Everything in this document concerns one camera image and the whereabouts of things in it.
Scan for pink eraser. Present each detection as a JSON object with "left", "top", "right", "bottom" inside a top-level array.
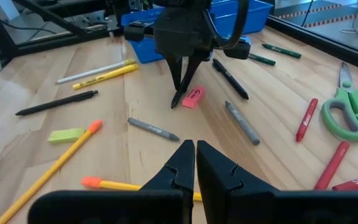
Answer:
[{"left": 181, "top": 86, "right": 206, "bottom": 109}]

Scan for yellow highlighter pen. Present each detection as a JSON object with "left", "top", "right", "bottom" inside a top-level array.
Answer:
[{"left": 72, "top": 63, "right": 140, "bottom": 91}]

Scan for white pencil yellow eraser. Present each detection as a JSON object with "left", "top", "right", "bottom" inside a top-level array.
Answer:
[{"left": 56, "top": 58, "right": 136, "bottom": 85}]

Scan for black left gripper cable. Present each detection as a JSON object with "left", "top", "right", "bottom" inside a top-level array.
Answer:
[{"left": 203, "top": 0, "right": 250, "bottom": 50}]

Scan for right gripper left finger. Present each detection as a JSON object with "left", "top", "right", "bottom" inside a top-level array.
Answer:
[{"left": 28, "top": 139, "right": 196, "bottom": 224}]

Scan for lime green eraser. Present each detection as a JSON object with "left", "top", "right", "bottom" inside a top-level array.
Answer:
[{"left": 47, "top": 128, "right": 86, "bottom": 144}]

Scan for green handled scissors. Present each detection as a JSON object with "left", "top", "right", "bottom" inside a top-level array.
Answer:
[{"left": 321, "top": 61, "right": 358, "bottom": 142}]

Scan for blue plastic bin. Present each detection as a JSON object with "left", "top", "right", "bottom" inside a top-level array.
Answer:
[
  {"left": 121, "top": 6, "right": 167, "bottom": 65},
  {"left": 209, "top": 0, "right": 273, "bottom": 37}
]

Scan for gray crayon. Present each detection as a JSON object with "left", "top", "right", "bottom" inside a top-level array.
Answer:
[
  {"left": 127, "top": 117, "right": 180, "bottom": 142},
  {"left": 224, "top": 100, "right": 261, "bottom": 146}
]

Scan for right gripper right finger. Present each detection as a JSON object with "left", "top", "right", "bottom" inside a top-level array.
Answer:
[{"left": 196, "top": 140, "right": 358, "bottom": 224}]

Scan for thick black marker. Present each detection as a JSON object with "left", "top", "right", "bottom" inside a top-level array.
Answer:
[{"left": 211, "top": 58, "right": 250, "bottom": 100}]

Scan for slim black pen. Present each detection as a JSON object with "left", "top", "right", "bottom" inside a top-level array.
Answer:
[{"left": 15, "top": 90, "right": 99, "bottom": 116}]

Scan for yellow pencil orange eraser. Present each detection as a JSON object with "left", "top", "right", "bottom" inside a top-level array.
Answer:
[
  {"left": 81, "top": 176, "right": 203, "bottom": 202},
  {"left": 0, "top": 119, "right": 103, "bottom": 224}
]

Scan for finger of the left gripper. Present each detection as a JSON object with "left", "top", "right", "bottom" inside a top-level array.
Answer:
[
  {"left": 170, "top": 40, "right": 251, "bottom": 110},
  {"left": 124, "top": 21, "right": 183, "bottom": 91}
]

